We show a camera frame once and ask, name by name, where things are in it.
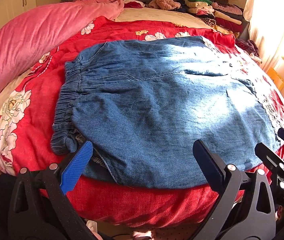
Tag blue denim pants lace hem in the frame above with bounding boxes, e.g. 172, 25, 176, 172
51, 36, 280, 189

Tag yellow box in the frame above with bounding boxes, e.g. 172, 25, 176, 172
267, 68, 284, 91

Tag red floral quilt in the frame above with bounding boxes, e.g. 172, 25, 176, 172
0, 17, 284, 228

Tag dark clothes in basket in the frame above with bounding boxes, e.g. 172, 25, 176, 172
235, 38, 262, 63

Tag cream window curtain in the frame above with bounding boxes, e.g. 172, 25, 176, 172
243, 0, 284, 72

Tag pile of folded clothes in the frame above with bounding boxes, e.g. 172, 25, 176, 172
182, 0, 248, 37

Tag pink rolled blanket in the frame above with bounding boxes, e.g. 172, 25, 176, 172
0, 0, 124, 93

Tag pink plush garment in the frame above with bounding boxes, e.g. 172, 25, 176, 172
148, 0, 181, 11

